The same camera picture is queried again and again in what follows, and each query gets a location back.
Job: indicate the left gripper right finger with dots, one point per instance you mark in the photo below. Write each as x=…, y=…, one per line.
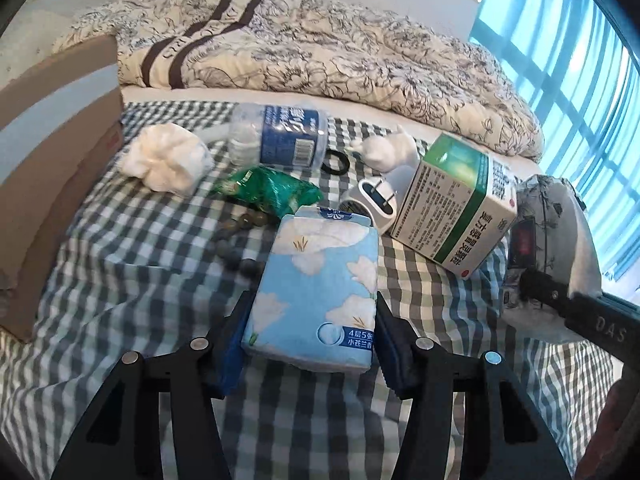
x=504, y=436

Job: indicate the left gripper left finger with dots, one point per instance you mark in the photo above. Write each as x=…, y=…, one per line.
x=119, y=436

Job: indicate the floral tissue pack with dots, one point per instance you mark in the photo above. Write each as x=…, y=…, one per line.
x=550, y=235

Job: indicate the green white medicine box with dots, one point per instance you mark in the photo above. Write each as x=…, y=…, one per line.
x=460, y=203

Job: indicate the blue cloud tissue pack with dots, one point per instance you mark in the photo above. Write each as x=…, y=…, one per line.
x=315, y=304

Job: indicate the white figurine toy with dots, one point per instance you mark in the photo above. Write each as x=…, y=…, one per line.
x=386, y=153

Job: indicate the green snack wrapper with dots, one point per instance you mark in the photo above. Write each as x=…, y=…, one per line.
x=269, y=190

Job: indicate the clear water bottle blue label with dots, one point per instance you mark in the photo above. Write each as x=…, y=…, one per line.
x=284, y=136

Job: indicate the person's right hand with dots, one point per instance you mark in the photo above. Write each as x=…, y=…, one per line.
x=618, y=402

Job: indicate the white bed sheet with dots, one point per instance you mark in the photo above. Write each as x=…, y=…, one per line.
x=335, y=108

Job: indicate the white charger plug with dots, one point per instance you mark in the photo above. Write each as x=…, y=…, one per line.
x=374, y=198

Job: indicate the crumpled white tissue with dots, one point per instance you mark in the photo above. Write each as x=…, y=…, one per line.
x=167, y=158

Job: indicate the cardboard box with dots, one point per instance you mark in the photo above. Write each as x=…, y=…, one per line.
x=60, y=126

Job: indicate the floral patterned duvet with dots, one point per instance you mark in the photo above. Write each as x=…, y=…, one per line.
x=324, y=48

